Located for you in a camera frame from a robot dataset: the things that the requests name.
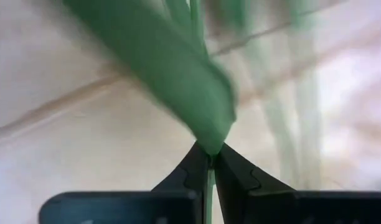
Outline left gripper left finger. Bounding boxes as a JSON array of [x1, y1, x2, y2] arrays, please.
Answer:
[[39, 141, 210, 224]]

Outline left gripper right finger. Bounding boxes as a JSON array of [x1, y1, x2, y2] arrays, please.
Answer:
[[214, 143, 381, 224]]

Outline yellow artificial tulip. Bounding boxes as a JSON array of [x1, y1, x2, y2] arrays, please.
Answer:
[[62, 0, 238, 224]]

